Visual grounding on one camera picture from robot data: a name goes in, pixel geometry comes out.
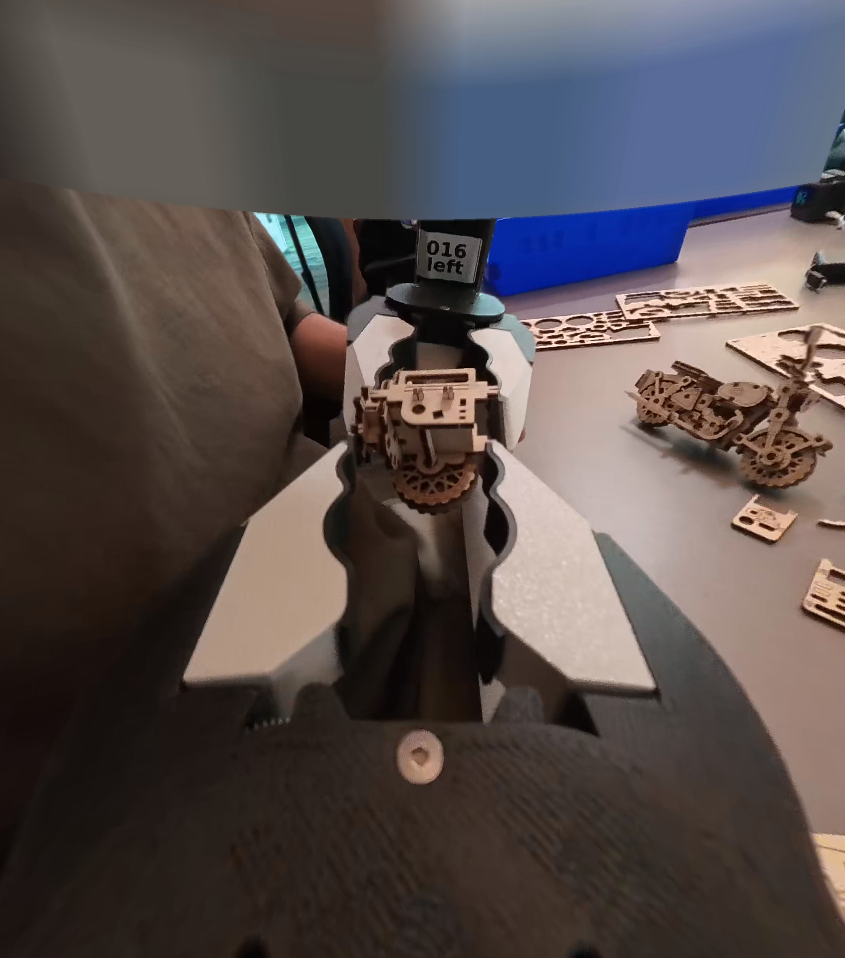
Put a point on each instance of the wooden motorcycle model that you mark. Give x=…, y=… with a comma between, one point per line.
x=729, y=411

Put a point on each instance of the person's left forearm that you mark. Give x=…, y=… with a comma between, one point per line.
x=317, y=359

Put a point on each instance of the long wooden cutout sheet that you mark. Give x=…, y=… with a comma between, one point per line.
x=707, y=301

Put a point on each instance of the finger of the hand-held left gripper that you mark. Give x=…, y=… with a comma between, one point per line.
x=516, y=374
x=368, y=344

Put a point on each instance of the large wooden cutout sheet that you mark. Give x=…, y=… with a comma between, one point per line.
x=766, y=348

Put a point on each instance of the wooden sheet with round holes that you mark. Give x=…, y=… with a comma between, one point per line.
x=587, y=331

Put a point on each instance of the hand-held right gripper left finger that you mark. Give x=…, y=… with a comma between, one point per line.
x=265, y=599

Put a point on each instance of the blue plastic bin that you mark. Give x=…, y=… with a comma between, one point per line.
x=587, y=243

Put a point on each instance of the small wooden model assembly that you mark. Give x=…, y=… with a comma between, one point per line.
x=430, y=426

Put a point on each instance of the small square wooden piece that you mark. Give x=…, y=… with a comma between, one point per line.
x=763, y=520

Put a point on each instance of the person's olive shirt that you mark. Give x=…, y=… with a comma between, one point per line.
x=93, y=486

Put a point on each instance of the grey desk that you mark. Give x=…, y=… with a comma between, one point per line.
x=654, y=636

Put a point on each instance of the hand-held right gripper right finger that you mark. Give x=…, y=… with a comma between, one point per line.
x=572, y=606

